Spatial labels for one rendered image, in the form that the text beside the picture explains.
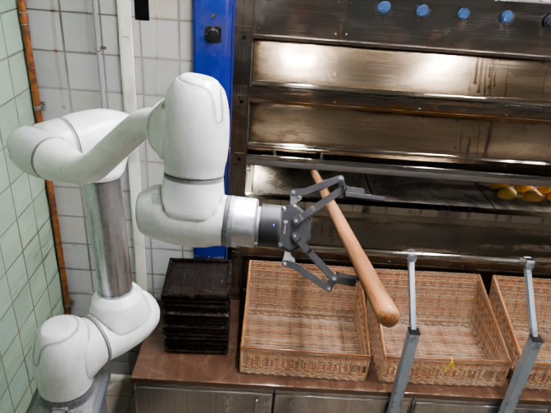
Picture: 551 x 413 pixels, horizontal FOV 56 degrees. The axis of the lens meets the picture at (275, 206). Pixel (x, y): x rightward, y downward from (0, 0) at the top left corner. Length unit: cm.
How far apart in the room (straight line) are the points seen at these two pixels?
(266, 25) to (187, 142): 137
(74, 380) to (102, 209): 49
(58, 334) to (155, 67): 115
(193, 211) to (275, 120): 142
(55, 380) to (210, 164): 94
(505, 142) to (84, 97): 181
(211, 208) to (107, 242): 69
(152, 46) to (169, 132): 138
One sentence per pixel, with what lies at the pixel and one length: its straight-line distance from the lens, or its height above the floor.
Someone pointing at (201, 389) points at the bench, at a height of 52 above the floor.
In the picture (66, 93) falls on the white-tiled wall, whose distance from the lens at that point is 237.
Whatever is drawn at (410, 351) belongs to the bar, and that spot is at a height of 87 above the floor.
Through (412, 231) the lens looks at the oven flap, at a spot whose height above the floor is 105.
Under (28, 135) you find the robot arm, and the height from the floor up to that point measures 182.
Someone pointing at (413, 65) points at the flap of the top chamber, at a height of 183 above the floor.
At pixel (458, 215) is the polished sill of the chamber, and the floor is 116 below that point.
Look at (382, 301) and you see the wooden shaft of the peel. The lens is 73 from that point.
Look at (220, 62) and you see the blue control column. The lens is 215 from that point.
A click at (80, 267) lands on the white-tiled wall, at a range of 276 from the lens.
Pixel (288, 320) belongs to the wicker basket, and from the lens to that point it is 260.
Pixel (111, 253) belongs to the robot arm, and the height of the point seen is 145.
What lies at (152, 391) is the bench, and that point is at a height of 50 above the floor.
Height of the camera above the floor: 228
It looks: 28 degrees down
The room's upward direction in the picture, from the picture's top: 5 degrees clockwise
